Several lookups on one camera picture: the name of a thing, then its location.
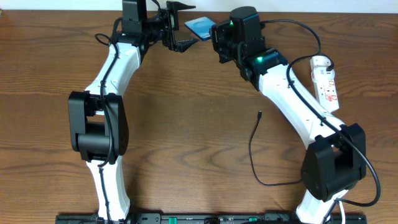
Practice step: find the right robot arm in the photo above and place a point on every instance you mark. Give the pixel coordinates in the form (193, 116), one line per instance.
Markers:
(335, 159)

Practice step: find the blue Galaxy smartphone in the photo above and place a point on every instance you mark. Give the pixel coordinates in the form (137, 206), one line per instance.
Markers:
(200, 27)

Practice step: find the white power strip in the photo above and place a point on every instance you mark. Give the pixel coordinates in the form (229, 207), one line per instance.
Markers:
(325, 88)

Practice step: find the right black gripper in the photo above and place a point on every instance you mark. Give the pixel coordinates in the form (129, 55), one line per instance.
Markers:
(217, 38)

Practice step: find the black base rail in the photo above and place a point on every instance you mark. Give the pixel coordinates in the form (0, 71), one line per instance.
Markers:
(156, 218)

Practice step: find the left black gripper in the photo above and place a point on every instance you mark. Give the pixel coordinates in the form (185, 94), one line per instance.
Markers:
(170, 25)

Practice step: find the white USB charger plug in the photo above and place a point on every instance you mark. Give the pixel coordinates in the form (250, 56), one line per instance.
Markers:
(321, 61)

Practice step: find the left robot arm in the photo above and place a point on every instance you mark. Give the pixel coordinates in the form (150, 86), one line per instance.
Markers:
(98, 124)

